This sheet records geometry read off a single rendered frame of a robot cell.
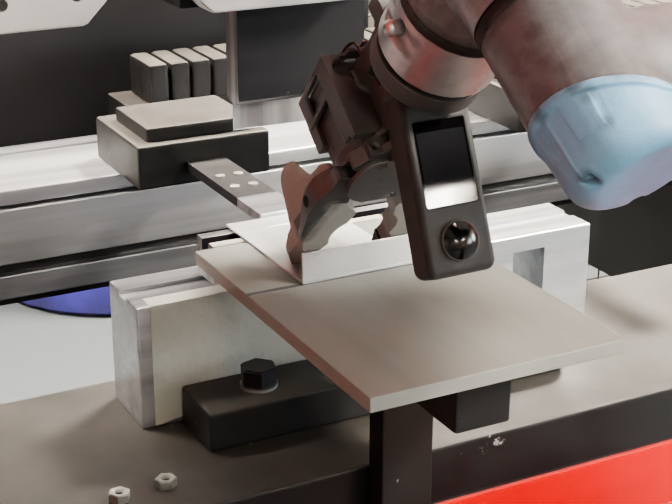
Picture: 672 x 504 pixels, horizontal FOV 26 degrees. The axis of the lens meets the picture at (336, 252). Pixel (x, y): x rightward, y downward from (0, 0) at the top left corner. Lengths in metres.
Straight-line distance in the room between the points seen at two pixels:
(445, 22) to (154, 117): 0.50
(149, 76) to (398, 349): 0.61
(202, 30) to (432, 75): 0.76
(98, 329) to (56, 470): 2.41
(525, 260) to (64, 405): 0.39
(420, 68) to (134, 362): 0.34
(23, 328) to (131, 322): 2.43
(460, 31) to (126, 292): 0.37
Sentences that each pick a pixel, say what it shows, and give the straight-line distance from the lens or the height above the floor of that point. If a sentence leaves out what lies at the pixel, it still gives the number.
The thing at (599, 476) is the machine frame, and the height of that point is 0.81.
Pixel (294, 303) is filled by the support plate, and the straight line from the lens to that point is 0.95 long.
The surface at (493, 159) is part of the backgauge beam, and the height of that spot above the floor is 0.95.
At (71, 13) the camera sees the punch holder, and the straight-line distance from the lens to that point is 0.94.
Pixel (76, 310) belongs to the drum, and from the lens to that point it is 3.49.
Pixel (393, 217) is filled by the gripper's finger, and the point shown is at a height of 1.04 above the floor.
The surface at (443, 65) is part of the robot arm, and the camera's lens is 0.82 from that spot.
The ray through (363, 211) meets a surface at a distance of 1.12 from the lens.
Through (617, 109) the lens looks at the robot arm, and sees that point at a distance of 0.71.
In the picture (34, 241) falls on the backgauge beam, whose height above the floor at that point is 0.94.
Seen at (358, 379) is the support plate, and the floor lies 1.00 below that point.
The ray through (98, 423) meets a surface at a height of 0.87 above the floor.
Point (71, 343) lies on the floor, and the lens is 3.37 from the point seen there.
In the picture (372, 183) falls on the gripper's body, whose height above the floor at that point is 1.08.
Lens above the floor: 1.37
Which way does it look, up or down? 21 degrees down
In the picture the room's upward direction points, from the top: straight up
